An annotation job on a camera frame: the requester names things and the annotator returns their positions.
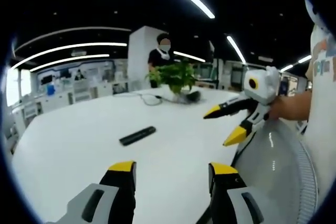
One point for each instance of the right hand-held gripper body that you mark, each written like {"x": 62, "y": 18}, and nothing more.
{"x": 261, "y": 87}

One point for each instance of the black remote control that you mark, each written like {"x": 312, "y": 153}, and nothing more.
{"x": 137, "y": 136}

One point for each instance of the green potted plant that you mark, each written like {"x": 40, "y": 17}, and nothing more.
{"x": 174, "y": 75}

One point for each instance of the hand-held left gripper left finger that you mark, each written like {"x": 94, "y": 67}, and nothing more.
{"x": 115, "y": 195}

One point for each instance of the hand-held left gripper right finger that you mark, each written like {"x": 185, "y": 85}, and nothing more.
{"x": 231, "y": 197}

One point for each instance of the black object beside plant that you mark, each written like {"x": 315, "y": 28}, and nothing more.
{"x": 193, "y": 96}

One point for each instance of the white pillar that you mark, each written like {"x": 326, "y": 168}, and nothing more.
{"x": 143, "y": 56}

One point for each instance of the white office counter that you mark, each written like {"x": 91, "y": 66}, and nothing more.
{"x": 65, "y": 95}

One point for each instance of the operator in white shirt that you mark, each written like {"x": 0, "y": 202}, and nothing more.
{"x": 321, "y": 98}

